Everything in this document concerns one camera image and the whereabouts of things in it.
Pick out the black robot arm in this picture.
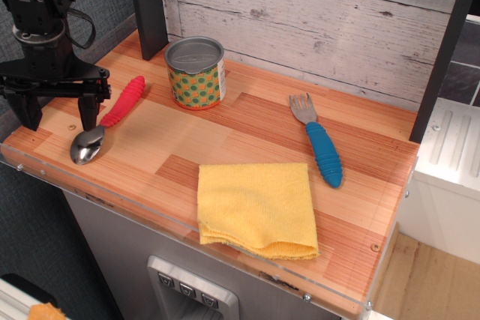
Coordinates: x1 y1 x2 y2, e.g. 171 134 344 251
1 0 111 130

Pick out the dark grey upright post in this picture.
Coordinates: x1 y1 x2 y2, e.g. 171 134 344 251
133 0 169 61

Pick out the clear acrylic edge guard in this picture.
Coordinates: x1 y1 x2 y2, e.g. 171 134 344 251
1 138 419 319

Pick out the red handled metal spoon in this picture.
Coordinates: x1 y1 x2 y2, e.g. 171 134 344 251
70 76 146 165

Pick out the yellow cloth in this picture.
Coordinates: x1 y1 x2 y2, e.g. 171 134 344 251
197 163 319 260

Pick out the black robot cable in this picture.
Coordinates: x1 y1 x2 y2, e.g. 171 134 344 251
66 7 97 50

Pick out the orange object at corner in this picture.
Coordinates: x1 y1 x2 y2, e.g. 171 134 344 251
27 303 67 320

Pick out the dotted tin can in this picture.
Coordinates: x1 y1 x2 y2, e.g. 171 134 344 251
164 36 227 110

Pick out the blue handled metal fork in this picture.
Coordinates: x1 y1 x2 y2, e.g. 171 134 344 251
289 93 344 188

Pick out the dark grey right post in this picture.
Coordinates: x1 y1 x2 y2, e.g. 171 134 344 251
409 0 473 144

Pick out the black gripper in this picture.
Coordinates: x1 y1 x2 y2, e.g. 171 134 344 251
1 22 111 131

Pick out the silver dispenser panel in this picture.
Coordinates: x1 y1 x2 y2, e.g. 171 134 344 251
147 256 240 319

